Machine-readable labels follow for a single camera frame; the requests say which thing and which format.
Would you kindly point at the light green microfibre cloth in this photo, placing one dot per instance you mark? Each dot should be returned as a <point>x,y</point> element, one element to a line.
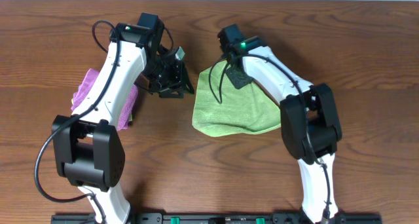
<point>222,110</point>

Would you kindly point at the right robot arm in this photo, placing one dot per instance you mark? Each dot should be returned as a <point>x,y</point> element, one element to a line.
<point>308,114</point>

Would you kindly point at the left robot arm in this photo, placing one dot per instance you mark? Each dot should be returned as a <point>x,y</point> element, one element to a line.
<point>87,148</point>

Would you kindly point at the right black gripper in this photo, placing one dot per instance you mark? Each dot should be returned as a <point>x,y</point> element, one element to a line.
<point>237,82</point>

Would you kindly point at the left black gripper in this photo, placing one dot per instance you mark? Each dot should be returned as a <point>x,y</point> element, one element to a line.
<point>173,90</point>

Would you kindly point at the folded purple cloth stack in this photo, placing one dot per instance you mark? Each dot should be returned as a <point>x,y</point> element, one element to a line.
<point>87,84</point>

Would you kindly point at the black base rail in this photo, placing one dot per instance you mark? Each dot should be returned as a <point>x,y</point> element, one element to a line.
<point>275,218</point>

